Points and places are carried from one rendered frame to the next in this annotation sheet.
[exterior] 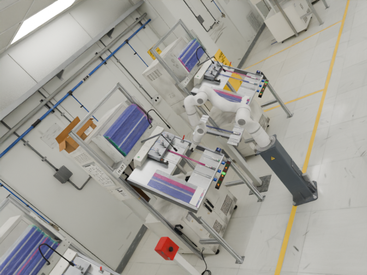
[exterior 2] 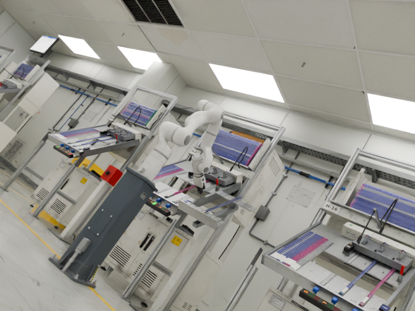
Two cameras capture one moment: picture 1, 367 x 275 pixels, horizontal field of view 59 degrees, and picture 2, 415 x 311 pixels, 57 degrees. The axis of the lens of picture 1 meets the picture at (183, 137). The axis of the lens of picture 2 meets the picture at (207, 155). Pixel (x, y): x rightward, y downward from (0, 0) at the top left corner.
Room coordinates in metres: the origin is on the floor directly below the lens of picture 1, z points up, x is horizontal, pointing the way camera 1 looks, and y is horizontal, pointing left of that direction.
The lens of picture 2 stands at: (2.46, -2.98, 0.40)
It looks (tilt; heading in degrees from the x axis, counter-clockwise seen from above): 15 degrees up; 82
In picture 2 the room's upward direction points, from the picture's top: 35 degrees clockwise
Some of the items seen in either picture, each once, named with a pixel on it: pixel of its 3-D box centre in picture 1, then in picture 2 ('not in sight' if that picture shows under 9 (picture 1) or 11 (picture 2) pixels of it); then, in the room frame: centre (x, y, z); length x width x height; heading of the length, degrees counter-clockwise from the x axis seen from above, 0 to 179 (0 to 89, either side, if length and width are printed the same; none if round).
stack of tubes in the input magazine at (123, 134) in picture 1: (126, 130); (234, 149); (3.12, 0.36, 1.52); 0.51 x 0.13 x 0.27; 131
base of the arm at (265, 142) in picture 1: (260, 136); (150, 166); (2.56, -0.52, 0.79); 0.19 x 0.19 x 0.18
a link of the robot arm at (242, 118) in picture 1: (246, 121); (166, 139); (2.53, -0.50, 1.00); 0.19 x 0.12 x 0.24; 144
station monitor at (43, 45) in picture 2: not in sight; (45, 47); (0.00, 3.95, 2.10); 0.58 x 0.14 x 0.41; 131
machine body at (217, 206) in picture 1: (193, 213); (161, 263); (3.17, 0.49, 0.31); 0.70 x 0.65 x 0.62; 131
